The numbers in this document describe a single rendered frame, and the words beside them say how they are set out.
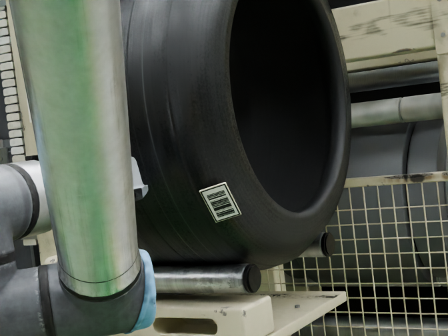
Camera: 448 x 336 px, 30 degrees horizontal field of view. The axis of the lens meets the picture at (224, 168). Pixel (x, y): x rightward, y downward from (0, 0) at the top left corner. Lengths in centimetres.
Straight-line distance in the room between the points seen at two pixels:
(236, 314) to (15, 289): 42
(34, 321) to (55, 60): 36
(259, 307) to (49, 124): 65
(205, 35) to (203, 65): 4
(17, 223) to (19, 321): 11
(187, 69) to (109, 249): 39
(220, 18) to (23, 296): 50
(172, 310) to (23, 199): 43
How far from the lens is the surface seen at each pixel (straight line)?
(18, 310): 93
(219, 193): 117
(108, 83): 69
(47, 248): 160
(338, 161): 150
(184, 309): 130
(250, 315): 126
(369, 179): 167
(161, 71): 115
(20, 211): 96
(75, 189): 77
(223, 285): 128
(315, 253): 152
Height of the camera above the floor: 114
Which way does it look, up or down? 3 degrees down
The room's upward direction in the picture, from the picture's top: 7 degrees counter-clockwise
